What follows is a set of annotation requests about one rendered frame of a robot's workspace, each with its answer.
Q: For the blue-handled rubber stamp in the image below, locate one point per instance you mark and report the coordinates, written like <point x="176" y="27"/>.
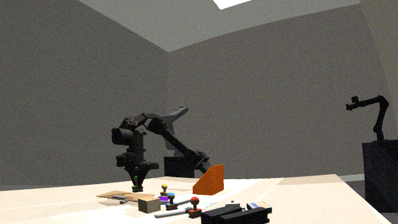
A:
<point x="171" y="206"/>

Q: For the red-topped rubber stamp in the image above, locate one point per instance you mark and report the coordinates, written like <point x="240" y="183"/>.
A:
<point x="196" y="212"/>

